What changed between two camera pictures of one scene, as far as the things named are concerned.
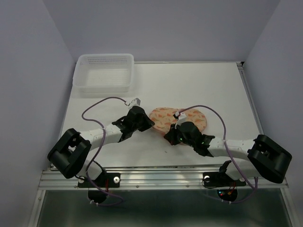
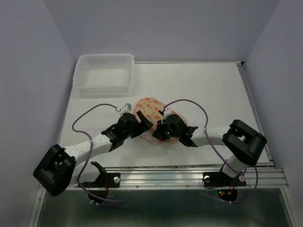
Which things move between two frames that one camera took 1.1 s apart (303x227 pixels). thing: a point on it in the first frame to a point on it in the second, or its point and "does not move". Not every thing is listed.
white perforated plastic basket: [103, 73] does not move
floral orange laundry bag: [163, 118] to [154, 110]
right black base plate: [217, 179] does not move
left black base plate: [104, 180] does not move
